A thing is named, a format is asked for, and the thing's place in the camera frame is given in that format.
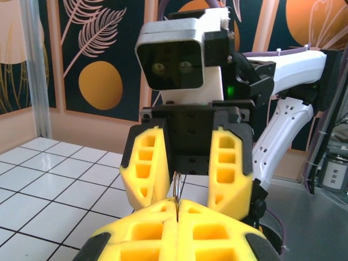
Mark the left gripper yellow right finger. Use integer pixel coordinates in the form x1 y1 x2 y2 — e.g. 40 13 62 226
177 199 281 261

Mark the aluminium corner post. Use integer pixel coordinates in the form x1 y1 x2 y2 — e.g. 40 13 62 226
20 0 53 139

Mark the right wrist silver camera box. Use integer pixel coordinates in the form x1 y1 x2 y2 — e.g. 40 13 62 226
135 17 208 91

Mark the grey metal shelf plate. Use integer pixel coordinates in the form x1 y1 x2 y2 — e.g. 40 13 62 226
260 176 348 261

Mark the grey labelled can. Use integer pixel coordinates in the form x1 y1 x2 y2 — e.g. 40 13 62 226
322 152 348 194

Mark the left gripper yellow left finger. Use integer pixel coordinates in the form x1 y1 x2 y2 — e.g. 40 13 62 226
72 198 179 261

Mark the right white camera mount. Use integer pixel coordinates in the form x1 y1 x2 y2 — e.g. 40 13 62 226
160 7 231 104

